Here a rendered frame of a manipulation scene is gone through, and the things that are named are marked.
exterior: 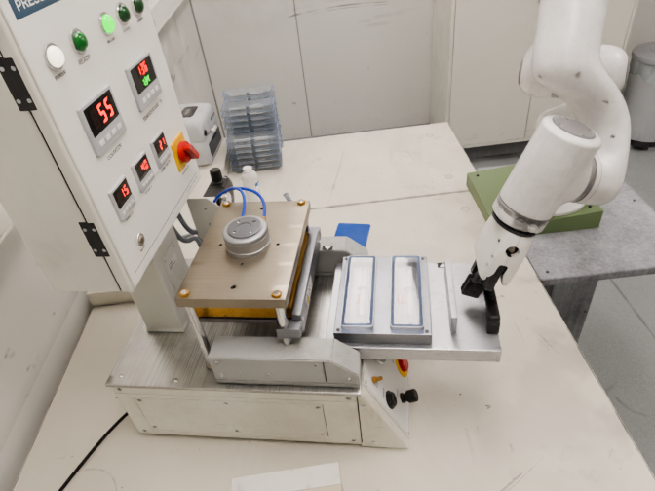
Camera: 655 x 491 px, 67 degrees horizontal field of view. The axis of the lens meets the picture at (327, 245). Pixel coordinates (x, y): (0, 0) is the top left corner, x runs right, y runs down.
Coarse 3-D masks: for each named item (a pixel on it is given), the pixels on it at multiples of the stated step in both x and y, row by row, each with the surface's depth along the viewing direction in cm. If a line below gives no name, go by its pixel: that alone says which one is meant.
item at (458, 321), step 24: (336, 264) 101; (432, 264) 98; (456, 264) 97; (336, 288) 95; (432, 288) 93; (456, 288) 92; (432, 312) 88; (456, 312) 82; (480, 312) 87; (432, 336) 84; (456, 336) 83; (480, 336) 83; (456, 360) 83; (480, 360) 82
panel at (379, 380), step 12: (372, 360) 90; (396, 360) 100; (372, 372) 88; (384, 372) 93; (396, 372) 98; (372, 384) 87; (384, 384) 91; (396, 384) 96; (408, 384) 102; (372, 396) 85; (384, 396) 89; (396, 396) 94; (384, 408) 87; (396, 408) 92; (408, 408) 97; (396, 420) 90; (408, 420) 95; (408, 432) 93
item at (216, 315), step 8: (304, 240) 94; (304, 248) 92; (296, 272) 87; (296, 280) 85; (296, 288) 85; (288, 304) 81; (200, 312) 84; (208, 312) 83; (216, 312) 83; (224, 312) 83; (232, 312) 83; (240, 312) 82; (248, 312) 82; (256, 312) 82; (264, 312) 82; (272, 312) 82; (288, 312) 81; (200, 320) 85; (208, 320) 85; (216, 320) 84; (224, 320) 84; (232, 320) 84; (240, 320) 84; (248, 320) 83; (256, 320) 83; (264, 320) 83; (272, 320) 83
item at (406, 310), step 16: (400, 256) 96; (416, 256) 95; (400, 272) 92; (416, 272) 92; (400, 288) 89; (416, 288) 88; (400, 304) 86; (416, 304) 85; (400, 320) 83; (416, 320) 83
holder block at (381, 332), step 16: (384, 272) 94; (384, 288) 91; (384, 304) 87; (336, 320) 86; (384, 320) 85; (336, 336) 84; (352, 336) 84; (368, 336) 83; (384, 336) 83; (400, 336) 82; (416, 336) 82
